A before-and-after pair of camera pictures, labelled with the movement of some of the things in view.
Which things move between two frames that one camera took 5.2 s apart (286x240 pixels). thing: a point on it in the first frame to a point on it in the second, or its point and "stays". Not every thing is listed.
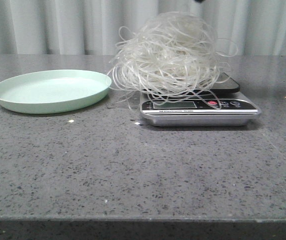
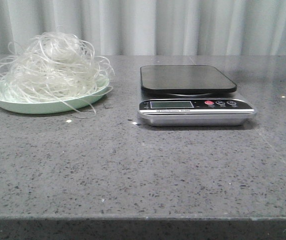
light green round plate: [46, 91] stays
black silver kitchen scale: [226, 105] stays
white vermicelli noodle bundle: [177, 54] to [53, 66]
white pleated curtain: [93, 27] stays
